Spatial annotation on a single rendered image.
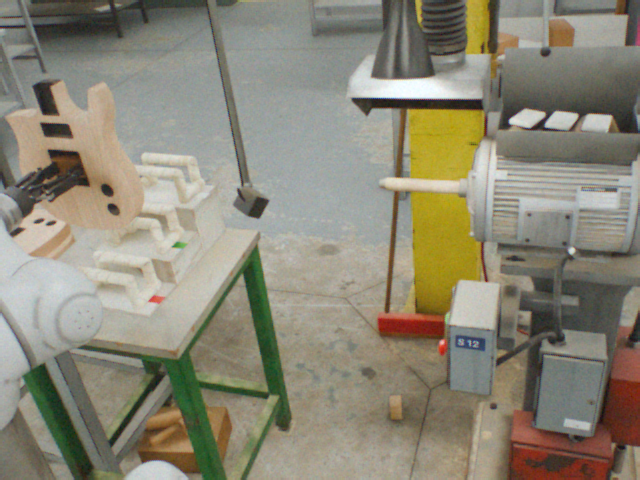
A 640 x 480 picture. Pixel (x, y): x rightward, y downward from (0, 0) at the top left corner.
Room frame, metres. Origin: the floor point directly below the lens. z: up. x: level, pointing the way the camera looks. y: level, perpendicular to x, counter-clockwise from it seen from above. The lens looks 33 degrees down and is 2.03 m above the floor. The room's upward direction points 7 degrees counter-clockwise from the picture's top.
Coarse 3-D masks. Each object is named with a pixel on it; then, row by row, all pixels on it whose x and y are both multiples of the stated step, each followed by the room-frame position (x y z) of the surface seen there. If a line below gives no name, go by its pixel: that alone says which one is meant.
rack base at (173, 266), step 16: (128, 240) 1.68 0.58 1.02; (144, 240) 1.66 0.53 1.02; (192, 240) 1.64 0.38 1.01; (144, 256) 1.57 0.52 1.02; (160, 256) 1.56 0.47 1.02; (176, 256) 1.56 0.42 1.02; (192, 256) 1.62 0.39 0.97; (128, 272) 1.60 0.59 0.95; (160, 272) 1.55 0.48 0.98; (176, 272) 1.54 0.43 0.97
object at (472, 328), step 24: (456, 288) 1.13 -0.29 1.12; (480, 288) 1.11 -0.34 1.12; (456, 312) 1.04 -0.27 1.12; (480, 312) 1.03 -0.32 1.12; (456, 336) 1.00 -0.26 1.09; (480, 336) 0.98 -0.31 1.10; (552, 336) 1.10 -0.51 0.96; (456, 360) 1.00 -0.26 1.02; (480, 360) 0.98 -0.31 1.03; (504, 360) 1.09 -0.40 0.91; (456, 384) 1.00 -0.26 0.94; (480, 384) 0.98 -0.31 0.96
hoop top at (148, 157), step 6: (144, 156) 1.87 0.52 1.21; (150, 156) 1.86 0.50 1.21; (156, 156) 1.85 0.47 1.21; (162, 156) 1.84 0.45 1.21; (168, 156) 1.83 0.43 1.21; (174, 156) 1.83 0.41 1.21; (180, 156) 1.82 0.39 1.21; (186, 156) 1.81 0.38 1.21; (150, 162) 1.86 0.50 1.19; (156, 162) 1.84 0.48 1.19; (162, 162) 1.83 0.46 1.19; (168, 162) 1.82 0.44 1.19; (174, 162) 1.81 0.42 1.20; (180, 162) 1.80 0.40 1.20; (186, 162) 1.80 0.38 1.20; (192, 162) 1.79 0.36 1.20
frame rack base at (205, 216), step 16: (144, 192) 1.82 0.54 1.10; (160, 192) 1.81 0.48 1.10; (176, 192) 1.80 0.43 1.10; (208, 192) 1.77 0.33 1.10; (176, 208) 1.70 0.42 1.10; (192, 208) 1.68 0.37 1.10; (208, 208) 1.75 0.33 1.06; (160, 224) 1.73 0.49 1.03; (192, 224) 1.68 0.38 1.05; (208, 224) 1.73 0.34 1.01; (224, 224) 1.80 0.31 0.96; (208, 240) 1.71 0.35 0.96
